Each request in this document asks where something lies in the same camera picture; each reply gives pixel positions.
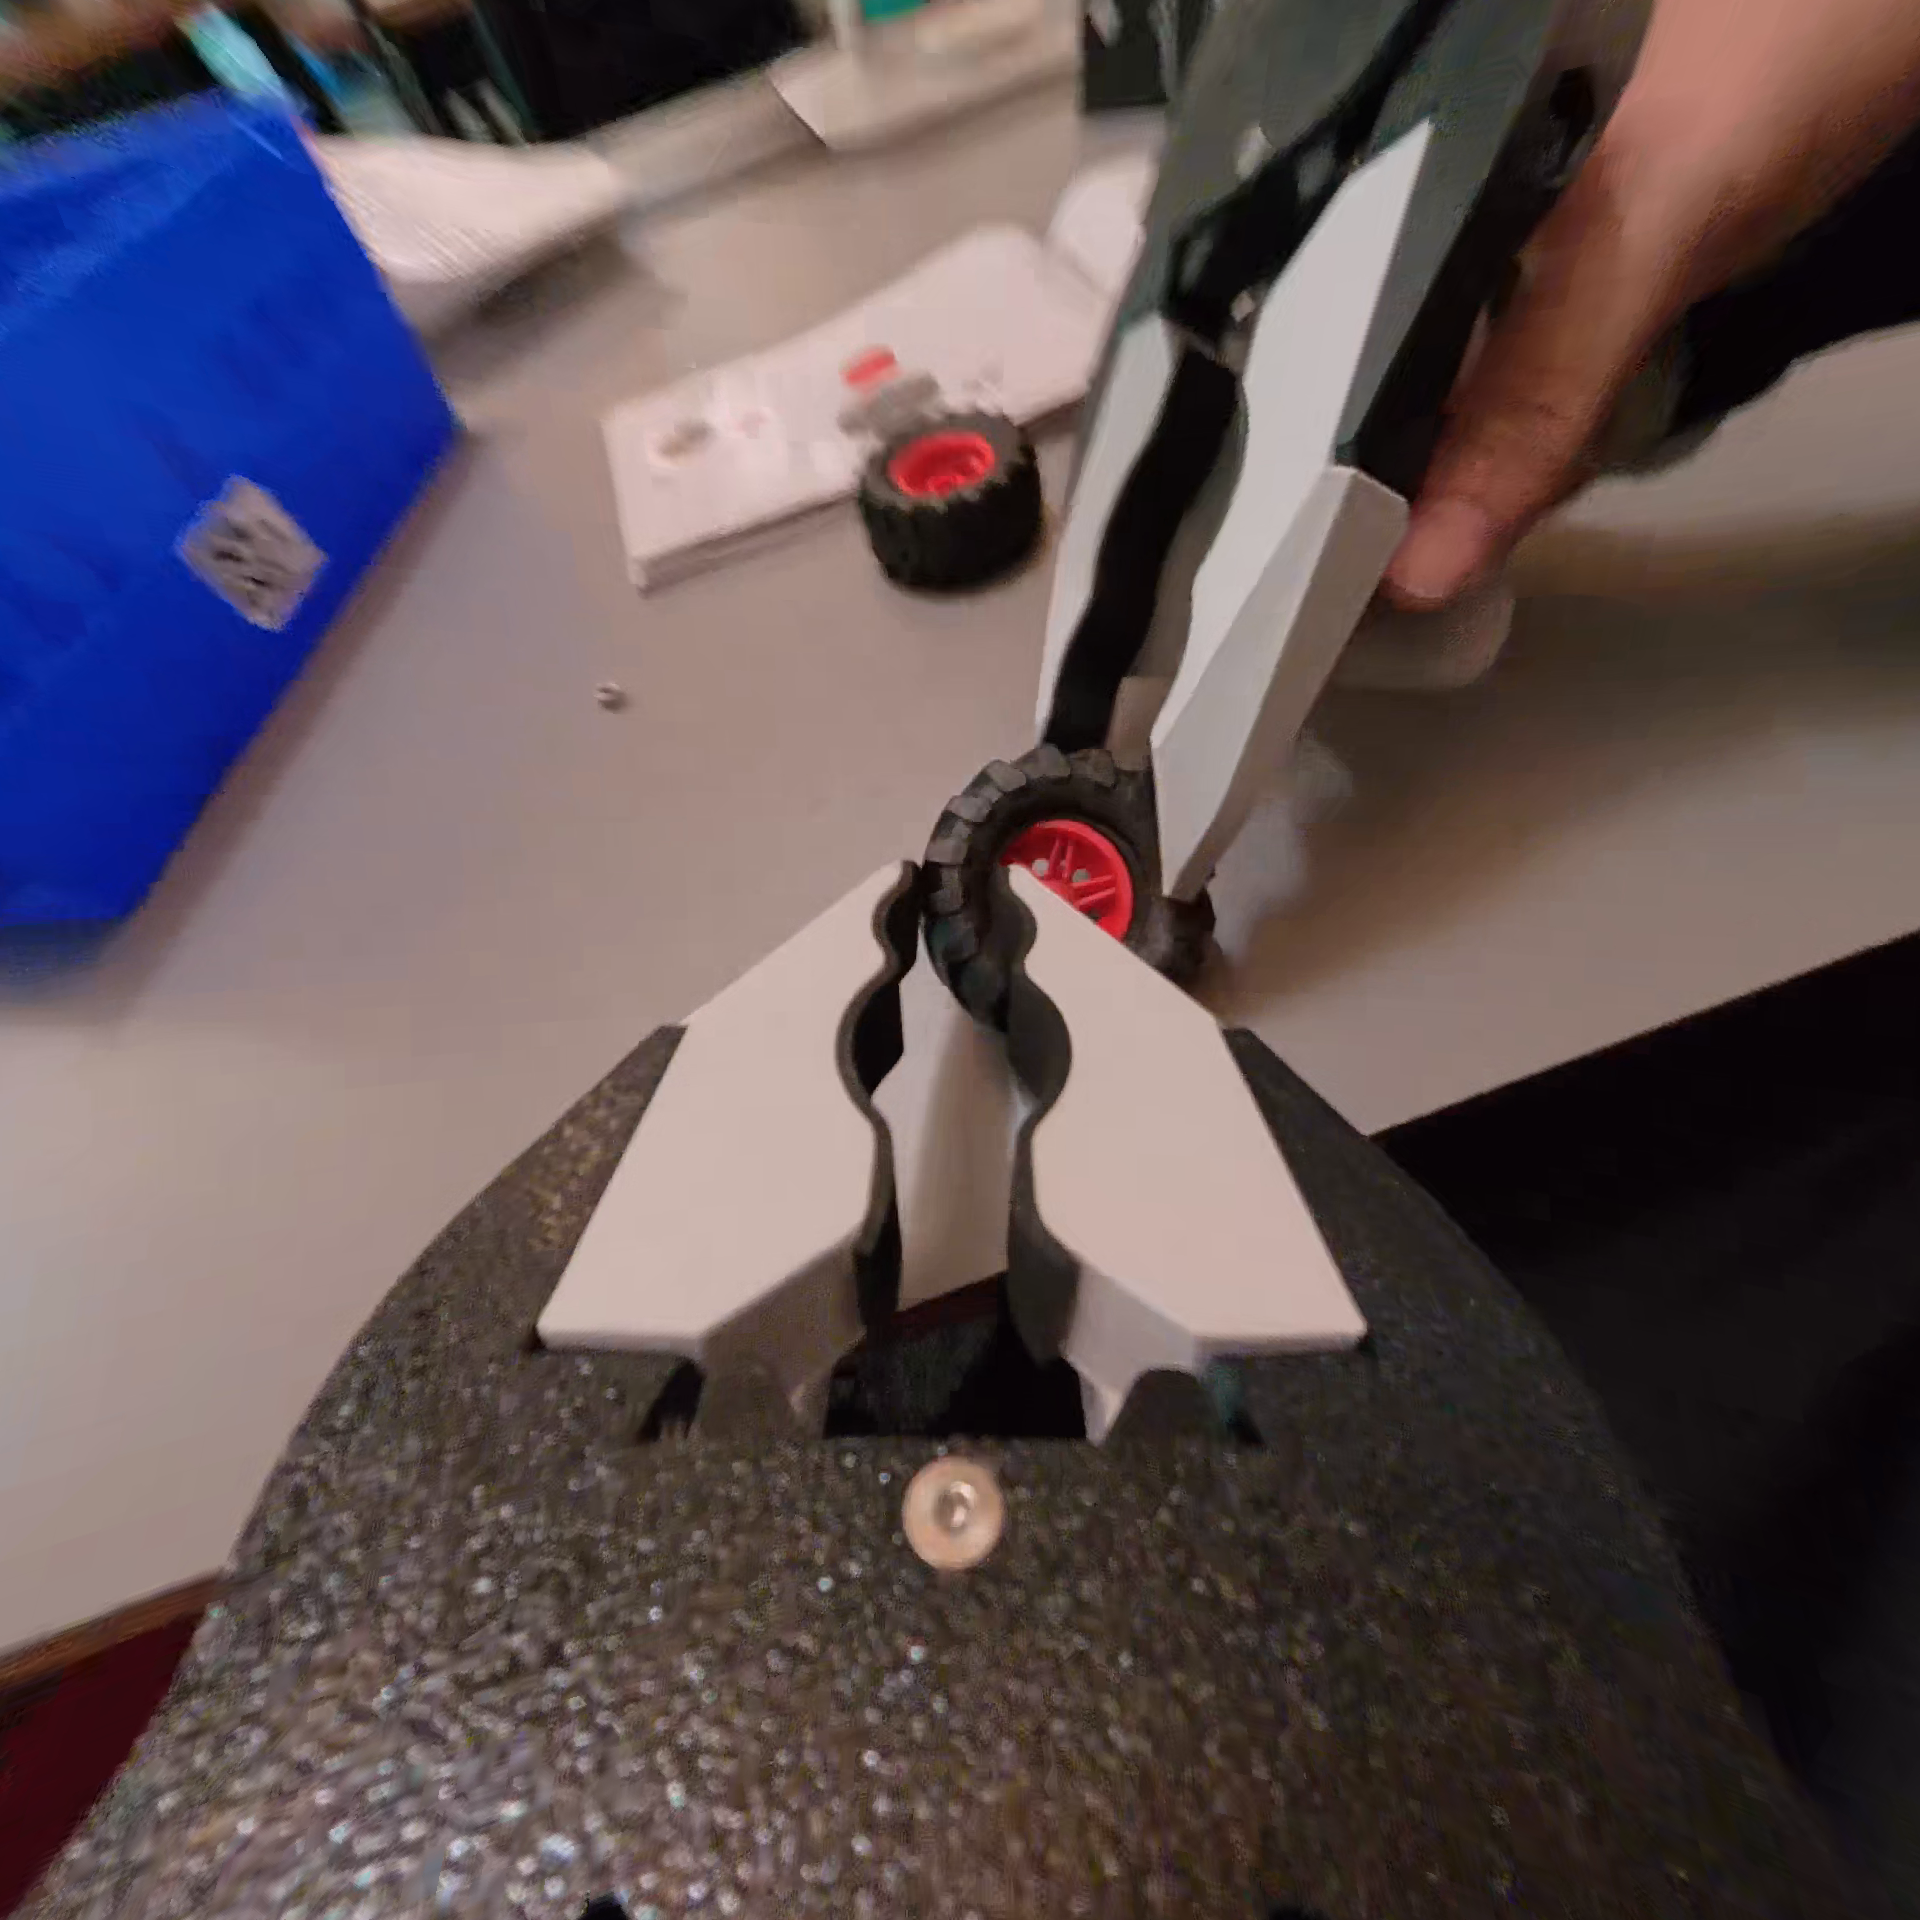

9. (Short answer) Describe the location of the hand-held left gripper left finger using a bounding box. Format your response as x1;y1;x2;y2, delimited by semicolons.
534;858;924;1440

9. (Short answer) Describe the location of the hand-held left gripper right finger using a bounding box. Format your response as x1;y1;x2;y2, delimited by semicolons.
998;896;1374;1450

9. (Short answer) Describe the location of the person's black clothing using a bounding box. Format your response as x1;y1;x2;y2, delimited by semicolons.
1376;930;1920;1920

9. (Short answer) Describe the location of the white paper stack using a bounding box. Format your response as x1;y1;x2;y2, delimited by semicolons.
307;132;623;336

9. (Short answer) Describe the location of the blue storage bin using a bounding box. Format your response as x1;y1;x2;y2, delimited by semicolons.
0;88;462;935

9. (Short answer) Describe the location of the small red rim toy wheel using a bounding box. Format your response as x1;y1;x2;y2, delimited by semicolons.
855;416;1047;592
918;744;1215;1029

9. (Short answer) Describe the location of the white instruction booklet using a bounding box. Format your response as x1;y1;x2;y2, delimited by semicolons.
599;151;1162;589

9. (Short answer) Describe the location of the grey desk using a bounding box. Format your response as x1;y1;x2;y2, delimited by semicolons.
0;59;1920;1653

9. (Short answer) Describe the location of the small grey red toy part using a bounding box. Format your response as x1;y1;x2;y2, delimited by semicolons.
834;344;951;440

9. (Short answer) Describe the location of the person's right hand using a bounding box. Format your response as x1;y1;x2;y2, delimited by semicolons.
1380;0;1920;613

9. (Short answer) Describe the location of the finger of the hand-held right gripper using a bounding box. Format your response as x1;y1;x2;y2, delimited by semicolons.
1143;116;1438;904
1031;307;1254;759

